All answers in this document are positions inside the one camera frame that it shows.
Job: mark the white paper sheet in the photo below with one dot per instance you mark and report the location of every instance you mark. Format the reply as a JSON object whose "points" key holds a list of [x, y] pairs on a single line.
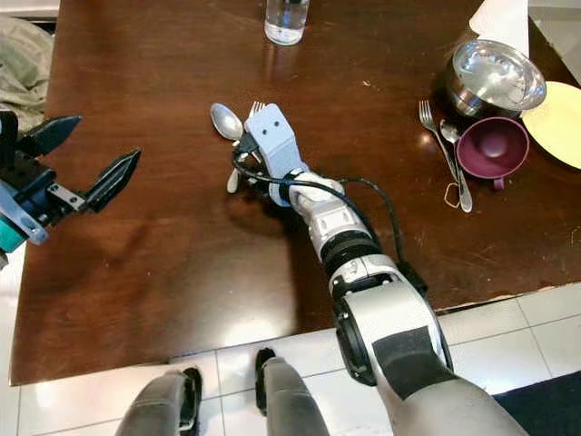
{"points": [[499, 23]]}

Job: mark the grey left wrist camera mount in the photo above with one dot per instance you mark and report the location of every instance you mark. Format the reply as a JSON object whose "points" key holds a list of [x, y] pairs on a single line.
{"points": [[18, 213]]}

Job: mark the stainless steel bowl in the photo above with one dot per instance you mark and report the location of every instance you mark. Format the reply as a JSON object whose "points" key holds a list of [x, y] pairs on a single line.
{"points": [[495, 77]]}

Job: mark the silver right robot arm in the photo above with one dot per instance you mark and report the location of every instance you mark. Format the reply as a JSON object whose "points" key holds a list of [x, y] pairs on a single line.
{"points": [[399, 318]]}

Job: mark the clear water glass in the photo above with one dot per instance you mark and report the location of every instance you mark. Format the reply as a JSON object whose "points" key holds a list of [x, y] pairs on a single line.
{"points": [[287, 23]]}

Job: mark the grey robot left leg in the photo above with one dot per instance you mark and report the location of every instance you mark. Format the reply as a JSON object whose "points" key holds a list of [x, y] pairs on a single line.
{"points": [[159, 413]]}

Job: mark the grey robot leg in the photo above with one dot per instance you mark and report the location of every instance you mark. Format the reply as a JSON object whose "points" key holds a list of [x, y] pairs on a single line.
{"points": [[159, 413], [290, 404]]}

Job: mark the maroon plastic cup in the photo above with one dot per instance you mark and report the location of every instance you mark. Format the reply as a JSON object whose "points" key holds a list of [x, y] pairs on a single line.
{"points": [[492, 147]]}

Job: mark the silver fork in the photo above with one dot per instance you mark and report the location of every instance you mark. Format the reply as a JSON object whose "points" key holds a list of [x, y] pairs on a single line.
{"points": [[254, 111], [426, 111]]}

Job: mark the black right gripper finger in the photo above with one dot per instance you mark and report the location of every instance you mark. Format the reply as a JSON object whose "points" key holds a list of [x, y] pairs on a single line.
{"points": [[237, 148]]}

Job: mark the yellowish rubber band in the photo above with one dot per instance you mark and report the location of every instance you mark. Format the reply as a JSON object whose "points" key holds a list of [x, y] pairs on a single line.
{"points": [[448, 195]]}

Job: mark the silver spoon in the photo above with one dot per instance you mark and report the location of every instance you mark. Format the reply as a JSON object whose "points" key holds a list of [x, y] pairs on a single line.
{"points": [[224, 120], [449, 133]]}

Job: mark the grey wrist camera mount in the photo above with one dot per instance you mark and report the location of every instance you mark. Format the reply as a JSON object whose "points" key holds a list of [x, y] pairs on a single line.
{"points": [[18, 213], [277, 136]]}

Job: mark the pale yellow plate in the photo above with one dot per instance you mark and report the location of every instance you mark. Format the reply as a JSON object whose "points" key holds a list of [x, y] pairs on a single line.
{"points": [[556, 123]]}

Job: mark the olive green fabric bag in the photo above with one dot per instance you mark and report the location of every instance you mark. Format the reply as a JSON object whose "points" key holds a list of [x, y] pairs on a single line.
{"points": [[25, 64]]}

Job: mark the grey robot right leg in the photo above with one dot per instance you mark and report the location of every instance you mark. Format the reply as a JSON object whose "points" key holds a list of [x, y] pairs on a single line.
{"points": [[290, 404]]}

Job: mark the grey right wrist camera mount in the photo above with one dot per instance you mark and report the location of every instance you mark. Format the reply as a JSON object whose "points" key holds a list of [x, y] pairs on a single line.
{"points": [[277, 136]]}

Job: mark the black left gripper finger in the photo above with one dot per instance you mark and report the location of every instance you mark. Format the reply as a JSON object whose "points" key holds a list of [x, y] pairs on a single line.
{"points": [[60, 134], [113, 182]]}

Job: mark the black floor mat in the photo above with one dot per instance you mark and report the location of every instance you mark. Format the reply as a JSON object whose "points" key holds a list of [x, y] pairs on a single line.
{"points": [[545, 409]]}

